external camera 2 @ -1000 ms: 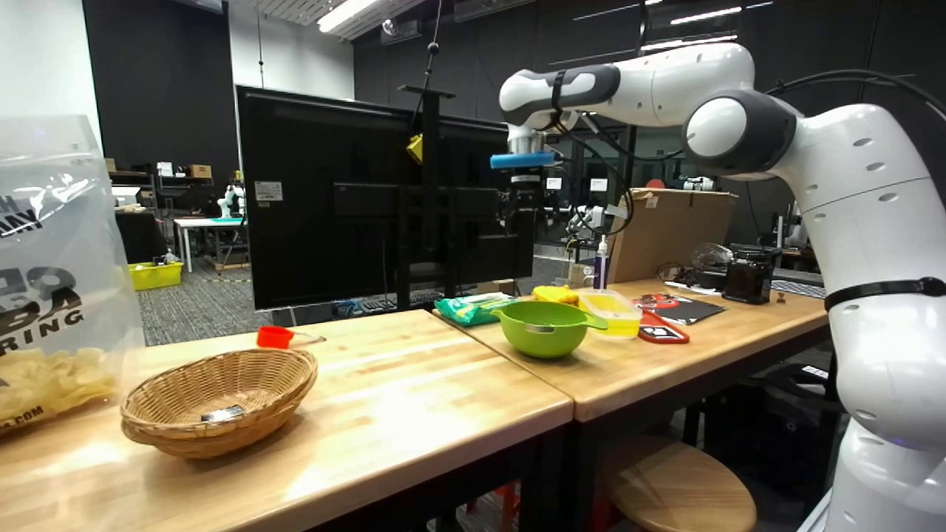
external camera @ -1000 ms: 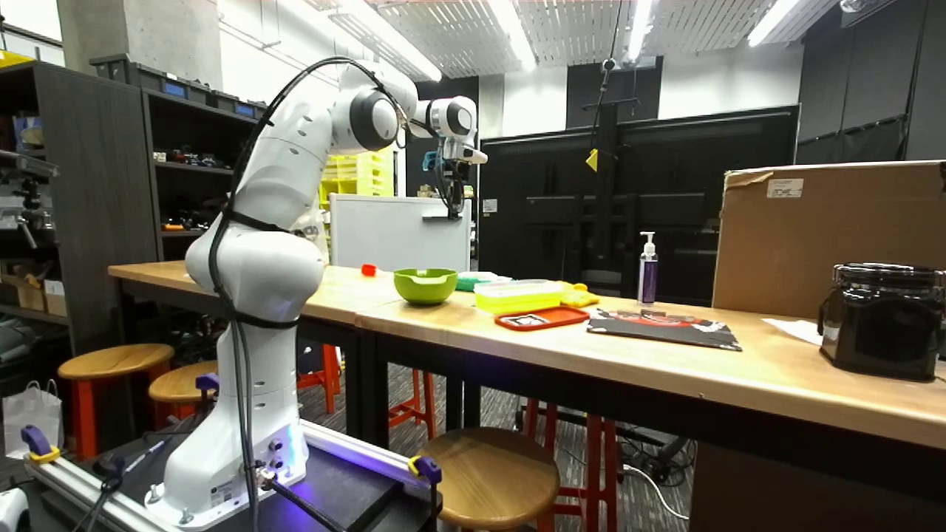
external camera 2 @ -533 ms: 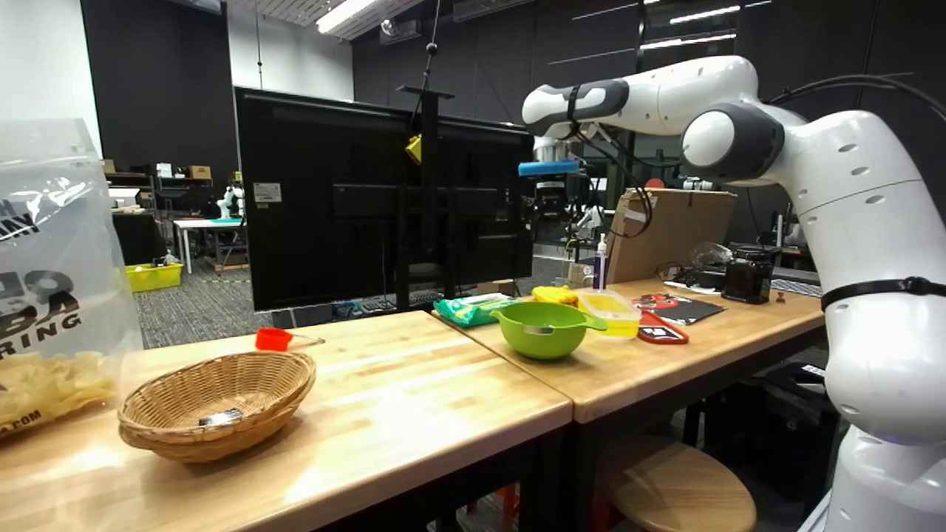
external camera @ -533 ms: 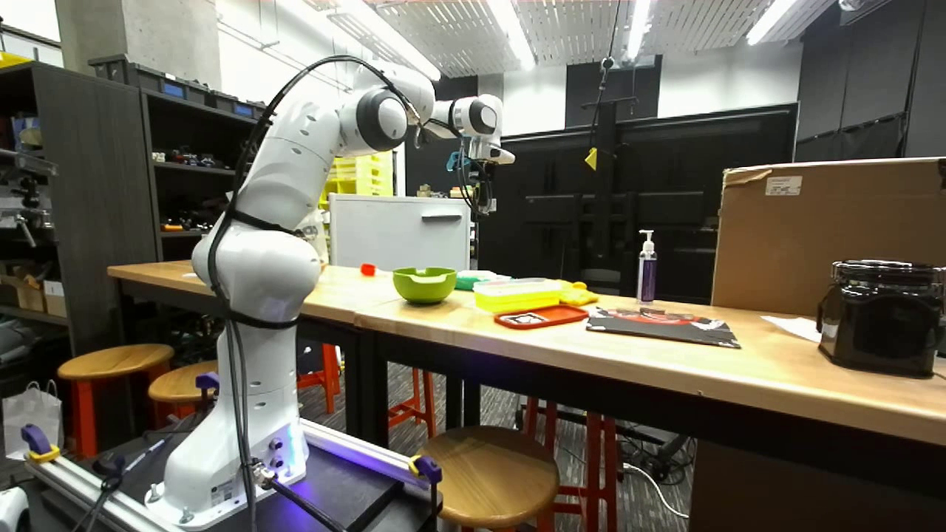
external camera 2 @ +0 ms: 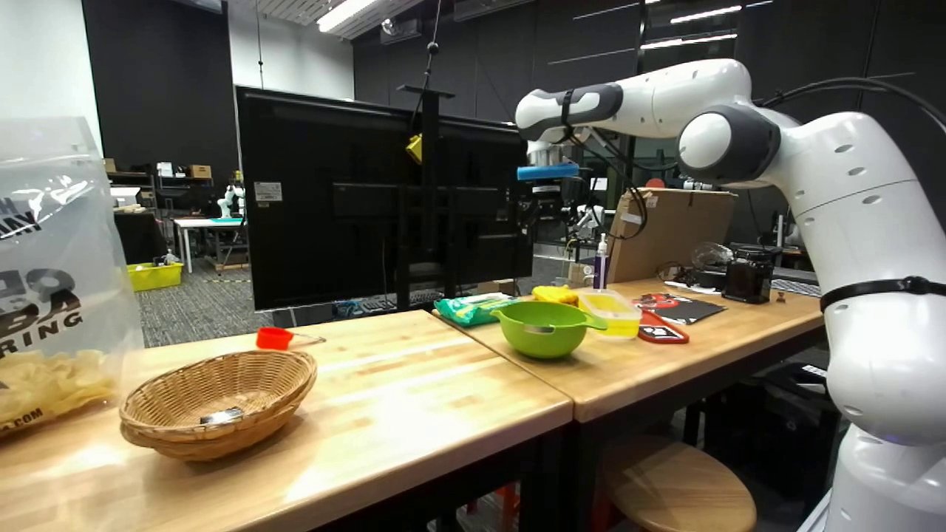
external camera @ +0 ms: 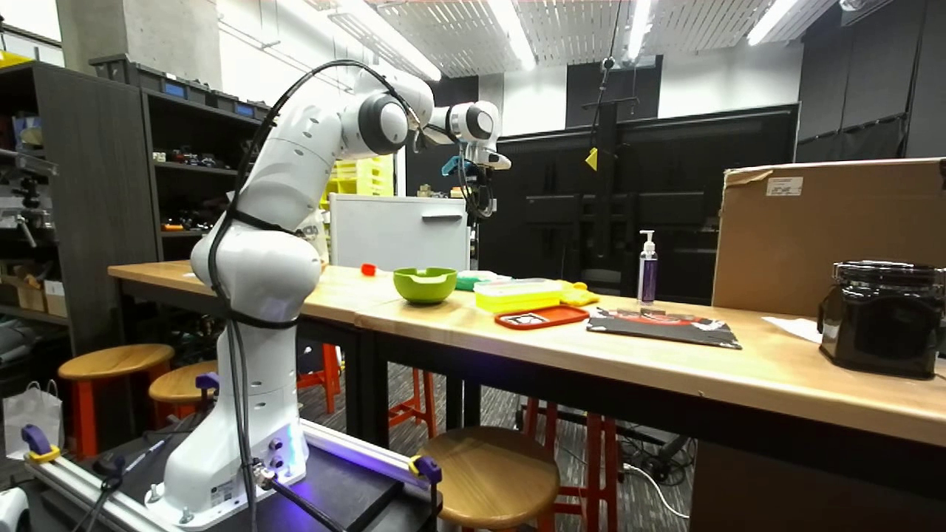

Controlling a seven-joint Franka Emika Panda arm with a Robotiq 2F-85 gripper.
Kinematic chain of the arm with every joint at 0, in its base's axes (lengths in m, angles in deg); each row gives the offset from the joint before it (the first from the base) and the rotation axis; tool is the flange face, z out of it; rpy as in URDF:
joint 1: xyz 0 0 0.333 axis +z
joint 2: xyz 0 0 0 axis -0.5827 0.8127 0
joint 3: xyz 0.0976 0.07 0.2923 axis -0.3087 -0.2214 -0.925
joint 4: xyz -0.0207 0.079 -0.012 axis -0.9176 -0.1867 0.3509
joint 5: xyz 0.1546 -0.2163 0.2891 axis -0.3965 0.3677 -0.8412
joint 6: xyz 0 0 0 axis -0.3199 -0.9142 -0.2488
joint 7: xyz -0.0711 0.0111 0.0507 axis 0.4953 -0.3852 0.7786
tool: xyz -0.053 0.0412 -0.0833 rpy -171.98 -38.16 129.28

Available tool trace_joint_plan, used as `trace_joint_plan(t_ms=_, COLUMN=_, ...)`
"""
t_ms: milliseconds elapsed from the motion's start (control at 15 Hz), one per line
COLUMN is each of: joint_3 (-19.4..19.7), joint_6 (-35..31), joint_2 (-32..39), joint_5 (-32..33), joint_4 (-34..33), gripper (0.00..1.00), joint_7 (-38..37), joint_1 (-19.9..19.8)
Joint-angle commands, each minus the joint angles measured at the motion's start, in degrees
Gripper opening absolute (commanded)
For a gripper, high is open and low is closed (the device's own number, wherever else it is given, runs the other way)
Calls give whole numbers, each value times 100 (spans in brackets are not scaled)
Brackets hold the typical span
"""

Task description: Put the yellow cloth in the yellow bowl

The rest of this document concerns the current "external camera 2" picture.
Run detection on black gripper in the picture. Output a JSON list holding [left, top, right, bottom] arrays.
[[533, 181, 586, 221]]

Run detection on purple pump sanitizer bottle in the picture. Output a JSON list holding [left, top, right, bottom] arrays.
[[590, 230, 611, 293]]

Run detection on large cardboard box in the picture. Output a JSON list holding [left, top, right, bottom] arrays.
[[607, 187, 738, 286]]

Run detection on yellow translucent plastic container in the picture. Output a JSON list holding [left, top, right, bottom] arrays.
[[576, 289, 645, 342]]

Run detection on black monitor stand pole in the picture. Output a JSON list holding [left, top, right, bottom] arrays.
[[397, 82, 454, 306]]

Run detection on red lid with marker tag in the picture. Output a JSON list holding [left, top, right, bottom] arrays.
[[636, 306, 691, 346]]

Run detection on black glossy jar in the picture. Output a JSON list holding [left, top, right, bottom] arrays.
[[726, 244, 780, 306]]

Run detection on large black monitor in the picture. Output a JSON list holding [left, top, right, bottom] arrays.
[[233, 86, 534, 312]]

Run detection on round wooden stool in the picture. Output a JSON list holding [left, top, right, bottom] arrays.
[[611, 441, 759, 532]]

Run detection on orange measuring cup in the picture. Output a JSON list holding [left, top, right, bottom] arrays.
[[255, 324, 327, 354]]

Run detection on white background table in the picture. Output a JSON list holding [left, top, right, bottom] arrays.
[[174, 216, 248, 274]]

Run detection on wicker basket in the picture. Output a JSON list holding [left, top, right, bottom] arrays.
[[114, 349, 318, 467]]

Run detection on small metal cup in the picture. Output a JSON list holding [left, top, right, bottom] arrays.
[[199, 404, 248, 432]]

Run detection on yellow storage bin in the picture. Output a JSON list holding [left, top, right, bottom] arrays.
[[128, 261, 187, 293]]

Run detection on clear plastic chips bag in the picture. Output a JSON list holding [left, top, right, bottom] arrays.
[[0, 114, 144, 441]]

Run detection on green bowl with handle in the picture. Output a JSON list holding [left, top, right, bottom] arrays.
[[493, 298, 608, 364]]

